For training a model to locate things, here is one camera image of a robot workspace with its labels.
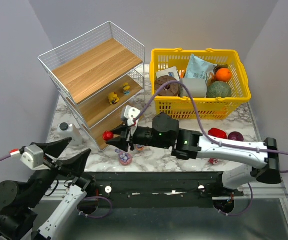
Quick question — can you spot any white plastic bottle black cap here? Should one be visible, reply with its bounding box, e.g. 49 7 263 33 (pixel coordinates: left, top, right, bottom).
56 122 83 146

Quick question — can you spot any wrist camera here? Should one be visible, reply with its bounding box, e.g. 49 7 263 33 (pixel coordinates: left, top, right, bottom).
10 145 44 171
120 105 140 127

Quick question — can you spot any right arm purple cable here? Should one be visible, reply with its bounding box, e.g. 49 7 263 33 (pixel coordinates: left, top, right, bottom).
133 80 288 217

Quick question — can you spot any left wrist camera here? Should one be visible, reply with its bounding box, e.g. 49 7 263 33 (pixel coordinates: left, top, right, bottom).
10 145 44 171

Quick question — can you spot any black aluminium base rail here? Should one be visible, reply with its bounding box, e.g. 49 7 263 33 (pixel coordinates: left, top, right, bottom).
77 172 244 213

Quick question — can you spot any white wire wooden shelf rack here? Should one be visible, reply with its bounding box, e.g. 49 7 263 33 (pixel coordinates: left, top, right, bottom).
38 21 145 151

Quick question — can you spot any yellow blue minion toy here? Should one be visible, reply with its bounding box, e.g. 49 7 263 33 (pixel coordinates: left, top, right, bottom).
123 82 130 95

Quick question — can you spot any purple red onion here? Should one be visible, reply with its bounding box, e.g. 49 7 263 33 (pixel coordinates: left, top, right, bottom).
227 131 244 142

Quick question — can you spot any red bell pepper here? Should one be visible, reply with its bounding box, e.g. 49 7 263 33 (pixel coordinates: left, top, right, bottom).
208 128 227 139

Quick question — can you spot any light blue snack bag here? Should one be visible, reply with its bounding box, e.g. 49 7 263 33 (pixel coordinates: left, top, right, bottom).
184 54 216 81

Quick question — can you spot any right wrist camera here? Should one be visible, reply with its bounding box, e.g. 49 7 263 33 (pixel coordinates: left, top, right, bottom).
120 105 140 127

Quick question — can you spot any red strawberry toy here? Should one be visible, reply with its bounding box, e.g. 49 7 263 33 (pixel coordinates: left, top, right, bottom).
102 131 114 142

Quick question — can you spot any small purple bunny toy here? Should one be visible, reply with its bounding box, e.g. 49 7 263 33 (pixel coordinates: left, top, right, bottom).
135 144 144 151

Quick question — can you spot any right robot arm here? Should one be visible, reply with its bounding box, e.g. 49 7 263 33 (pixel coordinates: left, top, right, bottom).
102 113 281 190

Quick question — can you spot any green melon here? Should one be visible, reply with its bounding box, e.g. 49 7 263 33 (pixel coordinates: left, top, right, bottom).
206 81 232 98

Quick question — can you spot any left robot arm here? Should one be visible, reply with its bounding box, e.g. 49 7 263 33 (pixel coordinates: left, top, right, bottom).
0 137 95 240

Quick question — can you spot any white tissue packet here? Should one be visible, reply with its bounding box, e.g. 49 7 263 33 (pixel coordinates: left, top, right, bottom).
156 66 180 81

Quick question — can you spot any pink red figure toy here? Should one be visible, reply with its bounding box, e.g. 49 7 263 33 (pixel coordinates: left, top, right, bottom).
208 158 218 165

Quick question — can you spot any orange fruit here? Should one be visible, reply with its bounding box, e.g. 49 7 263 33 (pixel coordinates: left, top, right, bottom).
215 68 232 83

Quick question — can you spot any purple bunny toy pink base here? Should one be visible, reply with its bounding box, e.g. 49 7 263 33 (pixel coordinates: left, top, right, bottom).
115 148 132 166

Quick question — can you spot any yellow duck toy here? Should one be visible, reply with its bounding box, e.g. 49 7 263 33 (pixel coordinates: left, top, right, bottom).
108 92 119 105

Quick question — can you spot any brown chocolate donut cake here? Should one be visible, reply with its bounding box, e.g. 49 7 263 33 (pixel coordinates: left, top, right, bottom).
154 75 179 97

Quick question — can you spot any yellow plastic shopping basket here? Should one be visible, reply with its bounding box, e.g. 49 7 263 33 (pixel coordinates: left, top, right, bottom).
149 48 251 120

